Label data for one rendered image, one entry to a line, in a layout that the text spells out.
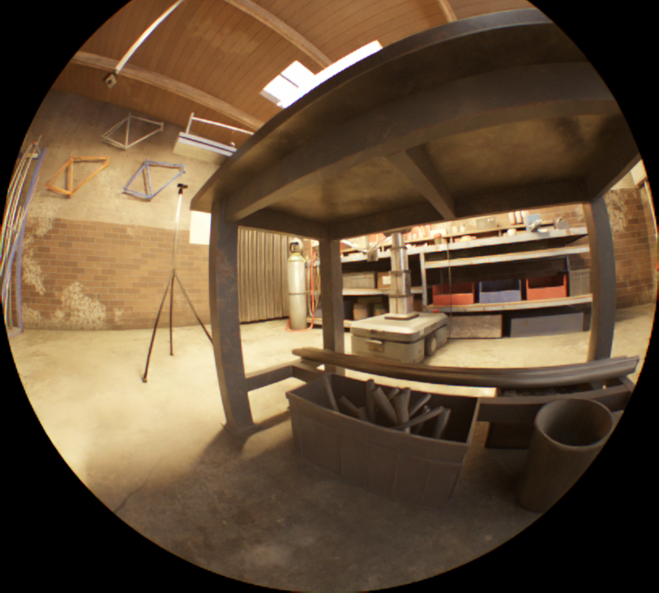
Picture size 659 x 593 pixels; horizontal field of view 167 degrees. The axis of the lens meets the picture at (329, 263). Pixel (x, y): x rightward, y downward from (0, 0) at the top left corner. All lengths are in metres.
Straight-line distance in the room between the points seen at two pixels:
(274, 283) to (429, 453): 3.25
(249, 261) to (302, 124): 2.92
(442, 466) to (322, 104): 0.69
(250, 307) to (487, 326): 2.84
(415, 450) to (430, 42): 0.67
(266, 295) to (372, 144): 3.16
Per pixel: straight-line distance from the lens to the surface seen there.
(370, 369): 0.82
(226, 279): 0.75
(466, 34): 0.37
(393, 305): 1.66
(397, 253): 1.65
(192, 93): 3.31
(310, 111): 0.42
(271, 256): 3.42
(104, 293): 3.23
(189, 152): 0.64
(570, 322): 2.19
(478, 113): 0.36
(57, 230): 3.47
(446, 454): 0.49
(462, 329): 2.05
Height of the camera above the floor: 0.54
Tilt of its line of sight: 5 degrees up
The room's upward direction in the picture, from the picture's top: 2 degrees counter-clockwise
